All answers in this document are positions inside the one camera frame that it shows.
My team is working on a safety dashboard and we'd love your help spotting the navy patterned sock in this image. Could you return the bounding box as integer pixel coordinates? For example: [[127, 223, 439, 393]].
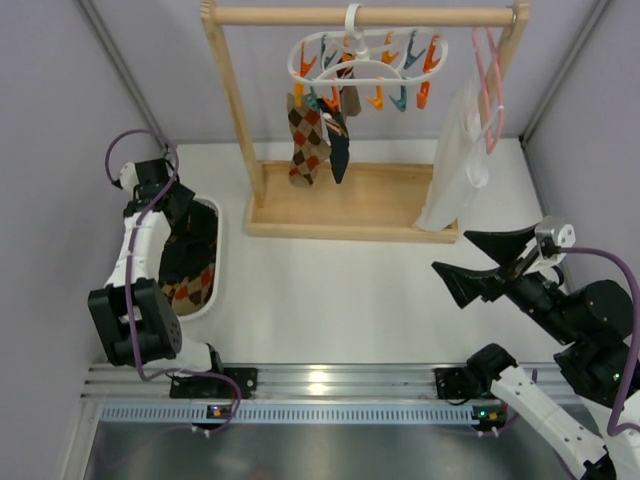
[[318, 100, 350, 184]]

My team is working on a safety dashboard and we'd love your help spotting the black sock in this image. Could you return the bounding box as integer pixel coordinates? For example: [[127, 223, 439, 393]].
[[159, 200, 218, 283]]

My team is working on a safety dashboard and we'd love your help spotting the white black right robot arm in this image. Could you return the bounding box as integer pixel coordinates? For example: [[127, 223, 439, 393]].
[[432, 216, 639, 479]]

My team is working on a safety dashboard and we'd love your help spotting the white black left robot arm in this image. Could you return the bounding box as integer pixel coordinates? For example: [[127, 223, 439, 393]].
[[88, 159, 224, 376]]

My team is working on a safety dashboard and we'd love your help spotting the pink clothes hanger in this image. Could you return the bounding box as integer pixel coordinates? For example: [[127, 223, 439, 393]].
[[471, 27, 505, 155]]

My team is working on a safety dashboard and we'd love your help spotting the white round clip hanger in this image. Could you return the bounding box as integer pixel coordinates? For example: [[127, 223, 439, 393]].
[[287, 3, 449, 112]]

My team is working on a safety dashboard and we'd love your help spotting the white hanging cloth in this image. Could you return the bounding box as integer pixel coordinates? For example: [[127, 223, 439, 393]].
[[414, 75, 489, 232]]

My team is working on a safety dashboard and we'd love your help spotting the orange green argyle sock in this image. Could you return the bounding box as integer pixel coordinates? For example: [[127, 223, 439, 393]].
[[161, 265, 215, 316]]

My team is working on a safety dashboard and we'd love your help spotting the white perforated plastic basket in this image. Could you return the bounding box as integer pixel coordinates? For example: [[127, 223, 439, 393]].
[[159, 197, 222, 322]]

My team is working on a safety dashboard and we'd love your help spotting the wooden clothes rack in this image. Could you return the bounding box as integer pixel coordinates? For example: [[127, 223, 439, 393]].
[[200, 1, 530, 243]]

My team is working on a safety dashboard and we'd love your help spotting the brown argyle hanging sock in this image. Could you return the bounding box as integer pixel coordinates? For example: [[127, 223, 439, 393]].
[[287, 94, 331, 188]]

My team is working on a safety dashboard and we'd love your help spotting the brown striped beige sock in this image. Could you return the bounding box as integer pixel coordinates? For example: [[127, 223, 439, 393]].
[[337, 67, 361, 118]]

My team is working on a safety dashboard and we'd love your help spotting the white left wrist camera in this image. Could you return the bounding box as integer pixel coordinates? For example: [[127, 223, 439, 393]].
[[113, 158, 170, 193]]

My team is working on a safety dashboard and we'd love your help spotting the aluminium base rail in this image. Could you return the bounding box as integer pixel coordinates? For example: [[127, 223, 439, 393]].
[[80, 364, 500, 430]]

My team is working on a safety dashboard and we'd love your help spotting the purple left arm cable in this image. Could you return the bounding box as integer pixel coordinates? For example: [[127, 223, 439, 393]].
[[102, 129, 244, 431]]

